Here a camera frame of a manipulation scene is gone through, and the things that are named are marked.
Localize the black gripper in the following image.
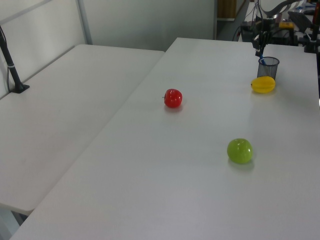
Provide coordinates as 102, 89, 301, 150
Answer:
251, 17, 275, 57

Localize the blue marker pen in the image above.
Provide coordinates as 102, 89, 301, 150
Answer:
258, 45, 267, 66

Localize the black mesh pen holder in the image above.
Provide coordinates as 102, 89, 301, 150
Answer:
257, 56, 280, 79

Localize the dark equipment block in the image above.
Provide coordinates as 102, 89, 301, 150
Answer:
239, 21, 261, 43

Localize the yellow plastic starfruit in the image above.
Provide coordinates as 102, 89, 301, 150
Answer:
250, 75, 276, 94

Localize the wooden cabinet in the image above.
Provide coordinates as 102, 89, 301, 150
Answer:
216, 0, 237, 21

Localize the black clamp stand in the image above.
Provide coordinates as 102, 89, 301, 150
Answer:
303, 0, 320, 54

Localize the red plastic apple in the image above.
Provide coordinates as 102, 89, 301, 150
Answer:
162, 88, 183, 109

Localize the green plastic apple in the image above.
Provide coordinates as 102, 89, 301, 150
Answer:
226, 138, 254, 165

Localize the white side table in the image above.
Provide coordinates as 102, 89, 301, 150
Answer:
0, 44, 166, 216

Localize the grey partition frame post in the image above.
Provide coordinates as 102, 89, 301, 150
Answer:
76, 0, 93, 46

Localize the black camera pole with base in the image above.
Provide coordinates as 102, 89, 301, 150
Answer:
0, 24, 30, 94

